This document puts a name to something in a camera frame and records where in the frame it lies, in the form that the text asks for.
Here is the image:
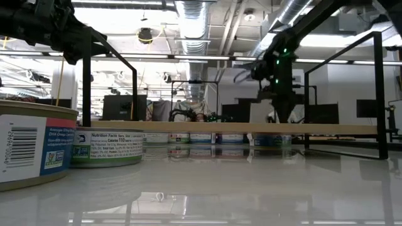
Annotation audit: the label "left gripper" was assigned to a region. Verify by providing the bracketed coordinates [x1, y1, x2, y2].
[31, 0, 109, 65]

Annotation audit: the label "green label silver tuna can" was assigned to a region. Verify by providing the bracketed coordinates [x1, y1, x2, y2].
[69, 126, 144, 169]
[168, 131, 191, 145]
[143, 131, 170, 146]
[249, 133, 293, 148]

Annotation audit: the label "long ceiling light bar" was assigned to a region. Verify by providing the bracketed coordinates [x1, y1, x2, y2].
[0, 50, 402, 67]

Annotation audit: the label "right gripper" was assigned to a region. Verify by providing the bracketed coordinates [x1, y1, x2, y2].
[251, 51, 304, 123]

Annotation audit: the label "red patterned tapestry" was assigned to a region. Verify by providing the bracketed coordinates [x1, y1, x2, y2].
[0, 94, 37, 103]

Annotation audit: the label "black aluminium table frame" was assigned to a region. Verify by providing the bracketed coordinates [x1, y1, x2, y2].
[291, 137, 402, 151]

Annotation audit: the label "black background monitor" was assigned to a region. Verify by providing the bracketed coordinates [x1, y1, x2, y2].
[102, 94, 148, 122]
[221, 103, 252, 123]
[356, 99, 378, 119]
[309, 103, 339, 125]

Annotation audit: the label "yellow hanging cable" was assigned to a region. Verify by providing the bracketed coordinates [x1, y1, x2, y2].
[55, 56, 65, 107]

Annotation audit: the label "black tripod stand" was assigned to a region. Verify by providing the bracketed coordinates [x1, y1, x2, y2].
[385, 100, 402, 142]

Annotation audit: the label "silver ventilation duct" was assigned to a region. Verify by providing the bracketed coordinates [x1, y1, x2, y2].
[174, 0, 211, 101]
[251, 0, 315, 57]

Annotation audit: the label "black hanging dome camera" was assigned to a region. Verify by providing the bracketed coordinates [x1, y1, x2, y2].
[137, 27, 154, 45]

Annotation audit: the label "black cabinet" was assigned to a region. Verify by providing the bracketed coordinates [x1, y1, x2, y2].
[36, 99, 72, 109]

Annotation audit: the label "wooden shelf black metal frame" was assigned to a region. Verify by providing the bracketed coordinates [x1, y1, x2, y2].
[82, 26, 389, 160]

